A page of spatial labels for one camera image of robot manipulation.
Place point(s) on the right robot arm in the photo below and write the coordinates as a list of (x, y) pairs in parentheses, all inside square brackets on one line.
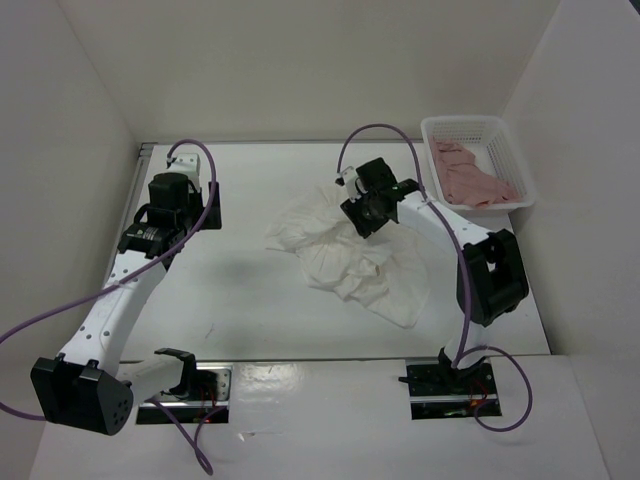
[(490, 275)]

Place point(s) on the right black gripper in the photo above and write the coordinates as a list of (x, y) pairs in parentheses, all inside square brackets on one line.
[(364, 227)]

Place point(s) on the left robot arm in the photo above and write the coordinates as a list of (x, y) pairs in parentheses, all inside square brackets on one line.
[(82, 387)]

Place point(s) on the white skirt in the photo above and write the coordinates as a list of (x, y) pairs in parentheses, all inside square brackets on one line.
[(386, 273)]

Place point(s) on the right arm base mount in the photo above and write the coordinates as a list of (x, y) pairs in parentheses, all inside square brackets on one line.
[(434, 395)]

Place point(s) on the white plastic basket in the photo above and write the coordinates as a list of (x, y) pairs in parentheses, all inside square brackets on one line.
[(497, 154)]

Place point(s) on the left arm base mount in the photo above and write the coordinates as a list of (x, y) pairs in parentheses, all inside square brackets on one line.
[(210, 394)]

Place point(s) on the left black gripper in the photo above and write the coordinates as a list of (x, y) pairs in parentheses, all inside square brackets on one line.
[(212, 219)]

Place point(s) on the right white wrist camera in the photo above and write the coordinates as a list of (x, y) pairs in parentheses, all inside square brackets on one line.
[(350, 180)]

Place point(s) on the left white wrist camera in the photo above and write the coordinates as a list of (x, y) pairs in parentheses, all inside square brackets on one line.
[(188, 164)]

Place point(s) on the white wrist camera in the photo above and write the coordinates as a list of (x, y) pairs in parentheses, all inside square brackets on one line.
[(188, 164), (350, 180)]

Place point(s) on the pink skirt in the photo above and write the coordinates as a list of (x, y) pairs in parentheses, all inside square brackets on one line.
[(462, 182)]

